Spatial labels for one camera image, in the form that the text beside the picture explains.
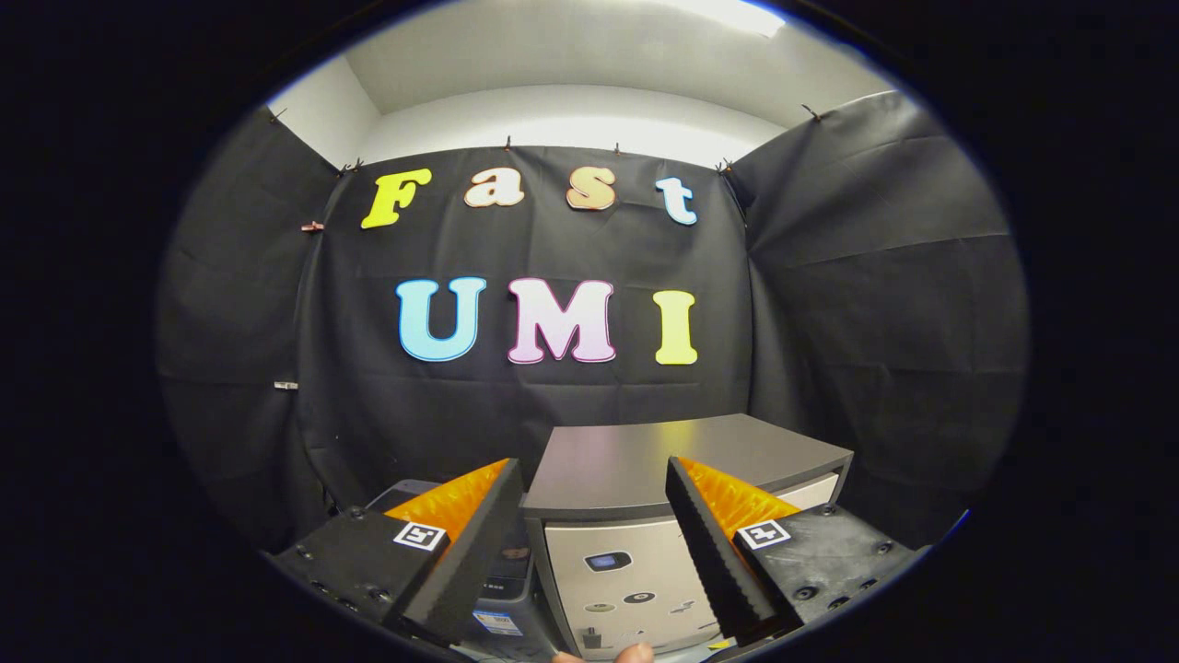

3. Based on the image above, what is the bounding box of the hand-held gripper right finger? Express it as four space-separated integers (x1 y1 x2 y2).
663 456 924 647

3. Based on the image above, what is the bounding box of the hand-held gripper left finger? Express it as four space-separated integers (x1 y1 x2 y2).
265 458 526 647

